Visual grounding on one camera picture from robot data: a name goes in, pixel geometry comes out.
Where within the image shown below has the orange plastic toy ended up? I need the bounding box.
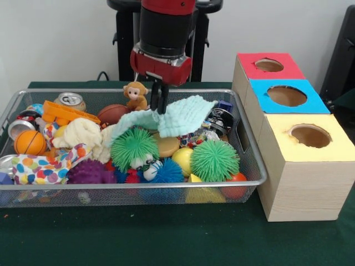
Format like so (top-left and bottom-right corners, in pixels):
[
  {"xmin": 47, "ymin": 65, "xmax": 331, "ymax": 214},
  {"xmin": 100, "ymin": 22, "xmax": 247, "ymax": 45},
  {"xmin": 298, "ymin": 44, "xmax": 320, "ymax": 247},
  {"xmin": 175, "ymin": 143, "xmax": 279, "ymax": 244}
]
[{"xmin": 43, "ymin": 100, "xmax": 102, "ymax": 125}]

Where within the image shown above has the brown monkey plush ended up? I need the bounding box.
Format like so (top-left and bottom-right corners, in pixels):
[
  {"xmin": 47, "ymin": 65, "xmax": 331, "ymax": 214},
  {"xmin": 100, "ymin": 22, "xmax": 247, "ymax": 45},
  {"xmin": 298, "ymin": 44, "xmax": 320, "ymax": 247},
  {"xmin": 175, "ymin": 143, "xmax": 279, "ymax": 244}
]
[{"xmin": 123, "ymin": 81, "xmax": 149, "ymax": 112}]

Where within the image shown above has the wooden box with three holes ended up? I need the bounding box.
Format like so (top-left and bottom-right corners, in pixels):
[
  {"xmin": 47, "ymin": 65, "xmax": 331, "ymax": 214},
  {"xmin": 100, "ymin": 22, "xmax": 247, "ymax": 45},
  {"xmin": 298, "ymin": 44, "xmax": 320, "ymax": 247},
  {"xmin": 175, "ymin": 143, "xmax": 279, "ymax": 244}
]
[{"xmin": 233, "ymin": 53, "xmax": 355, "ymax": 222}]

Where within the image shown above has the polka dot cloth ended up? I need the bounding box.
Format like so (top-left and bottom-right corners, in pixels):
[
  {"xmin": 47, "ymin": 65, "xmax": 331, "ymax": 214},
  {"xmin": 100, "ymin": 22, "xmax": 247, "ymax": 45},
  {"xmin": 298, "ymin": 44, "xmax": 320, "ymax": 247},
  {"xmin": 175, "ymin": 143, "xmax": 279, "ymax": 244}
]
[{"xmin": 12, "ymin": 143, "xmax": 94, "ymax": 185}]

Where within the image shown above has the small orange basketball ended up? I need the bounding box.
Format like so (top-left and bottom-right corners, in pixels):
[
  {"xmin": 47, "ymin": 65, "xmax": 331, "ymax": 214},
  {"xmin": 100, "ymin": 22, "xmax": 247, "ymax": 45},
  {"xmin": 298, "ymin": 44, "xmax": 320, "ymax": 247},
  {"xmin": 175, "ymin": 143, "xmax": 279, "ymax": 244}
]
[{"xmin": 14, "ymin": 130, "xmax": 48, "ymax": 155}]

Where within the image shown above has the green spiky ball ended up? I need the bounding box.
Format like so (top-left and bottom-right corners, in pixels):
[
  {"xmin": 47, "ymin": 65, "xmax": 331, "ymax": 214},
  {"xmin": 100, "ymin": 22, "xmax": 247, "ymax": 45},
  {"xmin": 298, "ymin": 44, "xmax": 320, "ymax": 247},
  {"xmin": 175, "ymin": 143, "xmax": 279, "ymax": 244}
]
[
  {"xmin": 190, "ymin": 140, "xmax": 240, "ymax": 182},
  {"xmin": 110, "ymin": 129, "xmax": 160, "ymax": 172}
]

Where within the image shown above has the side table with green cloth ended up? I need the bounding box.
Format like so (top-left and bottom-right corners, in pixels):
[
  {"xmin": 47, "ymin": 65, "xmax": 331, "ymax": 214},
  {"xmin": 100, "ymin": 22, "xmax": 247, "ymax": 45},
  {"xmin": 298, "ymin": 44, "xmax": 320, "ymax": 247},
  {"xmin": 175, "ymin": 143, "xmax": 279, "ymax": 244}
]
[{"xmin": 332, "ymin": 89, "xmax": 355, "ymax": 115}]

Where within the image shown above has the black upright panel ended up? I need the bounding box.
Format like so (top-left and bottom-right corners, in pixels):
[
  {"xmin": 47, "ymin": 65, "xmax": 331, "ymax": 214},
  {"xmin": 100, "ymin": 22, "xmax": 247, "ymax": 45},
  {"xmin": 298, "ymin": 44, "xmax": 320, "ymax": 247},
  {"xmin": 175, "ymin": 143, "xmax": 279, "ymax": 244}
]
[{"xmin": 322, "ymin": 6, "xmax": 355, "ymax": 103}]

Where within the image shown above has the dark green tablecloth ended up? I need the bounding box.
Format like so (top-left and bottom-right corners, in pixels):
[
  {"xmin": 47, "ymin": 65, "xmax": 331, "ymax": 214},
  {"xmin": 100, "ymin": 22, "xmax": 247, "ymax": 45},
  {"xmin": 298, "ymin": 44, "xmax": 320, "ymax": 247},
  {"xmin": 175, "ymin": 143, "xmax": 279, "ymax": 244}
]
[{"xmin": 0, "ymin": 81, "xmax": 355, "ymax": 266}]

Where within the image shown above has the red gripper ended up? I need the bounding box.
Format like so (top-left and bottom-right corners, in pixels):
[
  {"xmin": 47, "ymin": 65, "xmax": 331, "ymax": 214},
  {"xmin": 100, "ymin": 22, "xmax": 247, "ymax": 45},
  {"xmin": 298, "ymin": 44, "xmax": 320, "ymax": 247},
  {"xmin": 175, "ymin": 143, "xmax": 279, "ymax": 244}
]
[{"xmin": 130, "ymin": 45, "xmax": 194, "ymax": 115}]

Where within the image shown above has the mint green cloth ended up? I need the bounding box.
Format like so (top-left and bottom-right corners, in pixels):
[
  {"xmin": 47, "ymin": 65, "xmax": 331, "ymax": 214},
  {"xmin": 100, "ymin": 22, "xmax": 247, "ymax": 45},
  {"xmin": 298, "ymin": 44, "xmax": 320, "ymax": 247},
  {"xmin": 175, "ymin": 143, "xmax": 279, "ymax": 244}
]
[{"xmin": 111, "ymin": 95, "xmax": 219, "ymax": 139}]

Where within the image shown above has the small brown football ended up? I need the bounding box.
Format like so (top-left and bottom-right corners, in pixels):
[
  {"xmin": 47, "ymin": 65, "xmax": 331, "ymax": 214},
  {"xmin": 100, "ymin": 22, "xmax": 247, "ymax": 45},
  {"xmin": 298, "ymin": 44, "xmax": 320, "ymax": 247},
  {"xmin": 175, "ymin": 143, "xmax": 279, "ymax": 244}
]
[{"xmin": 97, "ymin": 104, "xmax": 131, "ymax": 126}]

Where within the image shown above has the purple spiky ball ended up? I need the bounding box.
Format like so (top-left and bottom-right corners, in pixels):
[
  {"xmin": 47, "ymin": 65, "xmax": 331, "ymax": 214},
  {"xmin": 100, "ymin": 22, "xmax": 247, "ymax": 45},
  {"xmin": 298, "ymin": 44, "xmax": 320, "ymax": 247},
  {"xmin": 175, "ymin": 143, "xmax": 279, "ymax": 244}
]
[{"xmin": 67, "ymin": 159, "xmax": 117, "ymax": 185}]

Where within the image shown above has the cream cloth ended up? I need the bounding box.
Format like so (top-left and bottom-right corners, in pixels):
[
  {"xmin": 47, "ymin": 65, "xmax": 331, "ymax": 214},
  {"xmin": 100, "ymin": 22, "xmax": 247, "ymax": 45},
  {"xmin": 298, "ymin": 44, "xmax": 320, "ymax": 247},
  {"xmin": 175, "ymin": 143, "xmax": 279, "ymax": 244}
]
[{"xmin": 53, "ymin": 117, "xmax": 118, "ymax": 163}]

